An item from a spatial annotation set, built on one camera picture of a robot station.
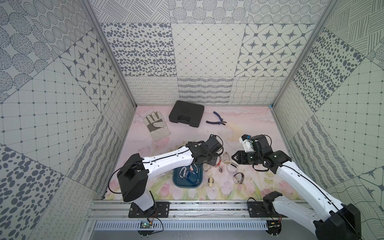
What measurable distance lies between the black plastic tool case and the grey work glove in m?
0.08

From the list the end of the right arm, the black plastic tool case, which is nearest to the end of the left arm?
the end of the right arm

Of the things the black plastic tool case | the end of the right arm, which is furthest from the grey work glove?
→ the end of the right arm

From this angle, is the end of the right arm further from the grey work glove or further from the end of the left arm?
the grey work glove

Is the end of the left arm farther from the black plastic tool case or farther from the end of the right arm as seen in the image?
the black plastic tool case

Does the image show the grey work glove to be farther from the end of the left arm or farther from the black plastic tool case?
the end of the left arm

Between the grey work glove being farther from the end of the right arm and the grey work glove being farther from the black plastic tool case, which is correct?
the end of the right arm

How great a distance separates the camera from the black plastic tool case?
3.56 feet

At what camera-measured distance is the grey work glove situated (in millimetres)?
1053
